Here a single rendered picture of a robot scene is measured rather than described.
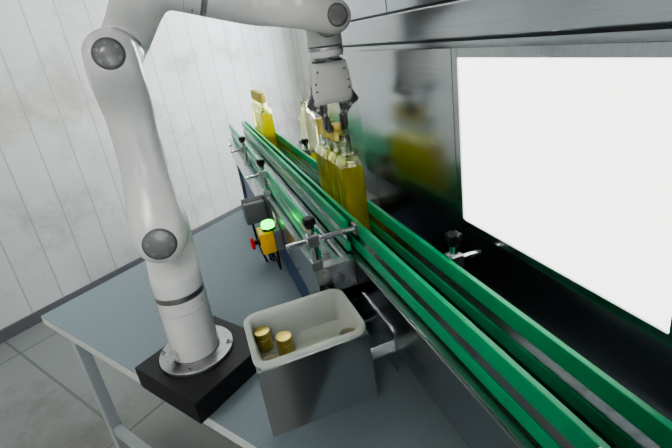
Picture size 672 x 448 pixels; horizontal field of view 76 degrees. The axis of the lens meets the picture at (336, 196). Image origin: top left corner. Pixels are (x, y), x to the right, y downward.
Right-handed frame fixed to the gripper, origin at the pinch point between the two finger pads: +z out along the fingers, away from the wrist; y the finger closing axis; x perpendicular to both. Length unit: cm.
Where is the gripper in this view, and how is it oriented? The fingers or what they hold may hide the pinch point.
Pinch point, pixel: (335, 122)
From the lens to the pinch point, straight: 110.6
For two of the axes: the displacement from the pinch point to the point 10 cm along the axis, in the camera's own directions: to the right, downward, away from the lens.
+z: 1.4, 9.3, 3.5
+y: -9.4, 2.4, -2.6
